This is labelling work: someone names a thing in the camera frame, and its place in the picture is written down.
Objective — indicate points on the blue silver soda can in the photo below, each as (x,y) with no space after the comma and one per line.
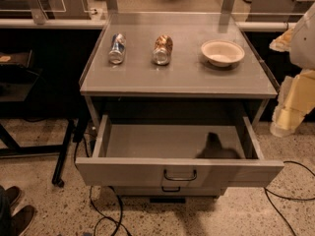
(117,49)

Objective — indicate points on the grey drawer cabinet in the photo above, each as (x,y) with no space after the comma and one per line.
(188,90)

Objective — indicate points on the grey top drawer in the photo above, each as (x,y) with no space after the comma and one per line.
(177,157)

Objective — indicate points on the dark shoe lower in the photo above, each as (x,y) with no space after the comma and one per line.
(22,220)

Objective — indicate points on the grey bottom drawer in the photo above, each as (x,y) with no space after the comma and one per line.
(197,191)

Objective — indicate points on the white paper bowl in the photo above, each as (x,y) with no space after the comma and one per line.
(222,53)

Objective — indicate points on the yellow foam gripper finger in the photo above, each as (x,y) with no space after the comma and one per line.
(296,98)

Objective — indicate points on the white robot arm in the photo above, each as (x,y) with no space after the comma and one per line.
(297,95)

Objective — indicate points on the dark shoe upper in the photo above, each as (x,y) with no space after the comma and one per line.
(13,193)

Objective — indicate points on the grey drawer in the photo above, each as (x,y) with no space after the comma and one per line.
(197,191)
(177,157)

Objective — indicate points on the dark shoe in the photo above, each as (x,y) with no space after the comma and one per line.
(22,220)
(13,193)

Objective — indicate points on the black table frame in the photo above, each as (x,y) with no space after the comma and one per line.
(18,92)

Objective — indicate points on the white horizontal rail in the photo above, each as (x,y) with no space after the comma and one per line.
(99,25)

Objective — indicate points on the orange brown soda can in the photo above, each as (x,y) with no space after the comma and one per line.
(163,49)

